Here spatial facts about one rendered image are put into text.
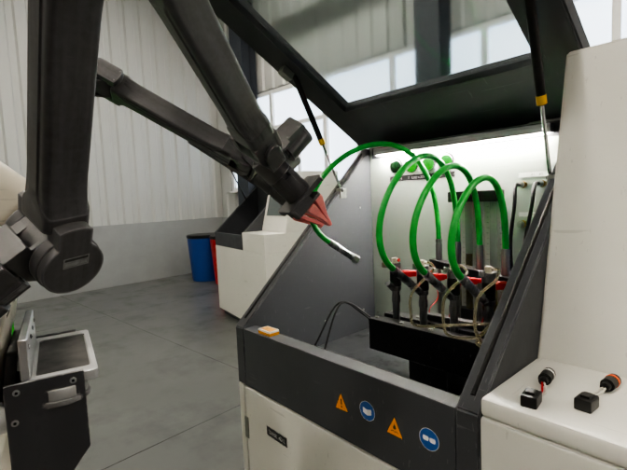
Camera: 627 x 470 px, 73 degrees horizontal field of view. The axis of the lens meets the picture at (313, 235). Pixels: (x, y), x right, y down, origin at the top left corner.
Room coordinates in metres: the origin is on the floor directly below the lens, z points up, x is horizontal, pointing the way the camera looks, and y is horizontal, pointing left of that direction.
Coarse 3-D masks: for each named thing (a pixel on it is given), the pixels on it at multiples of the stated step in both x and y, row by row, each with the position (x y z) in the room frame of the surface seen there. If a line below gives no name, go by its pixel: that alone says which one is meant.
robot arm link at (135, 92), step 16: (112, 64) 0.99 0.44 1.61; (112, 80) 0.98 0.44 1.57; (128, 80) 1.01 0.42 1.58; (112, 96) 1.02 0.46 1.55; (128, 96) 1.01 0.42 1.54; (144, 96) 1.02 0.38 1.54; (144, 112) 1.02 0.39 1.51; (160, 112) 1.02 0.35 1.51; (176, 112) 1.03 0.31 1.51; (176, 128) 1.03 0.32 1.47; (192, 128) 1.03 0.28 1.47; (208, 128) 1.04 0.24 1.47; (208, 144) 1.03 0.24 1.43; (224, 144) 1.04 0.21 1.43; (224, 160) 1.06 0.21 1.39; (240, 160) 1.03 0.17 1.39
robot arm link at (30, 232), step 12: (24, 216) 0.53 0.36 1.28; (0, 228) 0.51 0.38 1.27; (12, 228) 0.52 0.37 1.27; (24, 228) 0.52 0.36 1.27; (36, 228) 0.52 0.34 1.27; (0, 240) 0.50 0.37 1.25; (12, 240) 0.50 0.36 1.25; (24, 240) 0.51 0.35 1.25; (36, 240) 0.51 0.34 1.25; (0, 252) 0.49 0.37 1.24; (12, 252) 0.49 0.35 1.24; (24, 252) 0.49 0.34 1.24; (12, 264) 0.49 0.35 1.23; (24, 264) 0.50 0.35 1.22; (24, 276) 0.51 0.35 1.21
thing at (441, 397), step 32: (256, 352) 1.06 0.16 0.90; (288, 352) 0.96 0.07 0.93; (320, 352) 0.90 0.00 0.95; (256, 384) 1.07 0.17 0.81; (288, 384) 0.96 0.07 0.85; (320, 384) 0.88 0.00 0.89; (352, 384) 0.80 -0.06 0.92; (384, 384) 0.74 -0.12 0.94; (416, 384) 0.72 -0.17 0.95; (320, 416) 0.88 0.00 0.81; (352, 416) 0.81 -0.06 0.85; (384, 416) 0.74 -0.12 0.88; (416, 416) 0.69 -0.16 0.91; (448, 416) 0.65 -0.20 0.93; (384, 448) 0.75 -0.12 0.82; (416, 448) 0.69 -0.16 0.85; (448, 448) 0.65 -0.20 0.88
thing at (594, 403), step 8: (608, 376) 0.62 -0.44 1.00; (616, 376) 0.62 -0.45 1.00; (600, 384) 0.61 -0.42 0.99; (608, 384) 0.60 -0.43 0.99; (616, 384) 0.61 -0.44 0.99; (584, 392) 0.57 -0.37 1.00; (600, 392) 0.60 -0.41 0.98; (576, 400) 0.56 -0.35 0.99; (584, 400) 0.55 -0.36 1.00; (592, 400) 0.55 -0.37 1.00; (576, 408) 0.56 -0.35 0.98; (584, 408) 0.55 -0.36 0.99; (592, 408) 0.55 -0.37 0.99
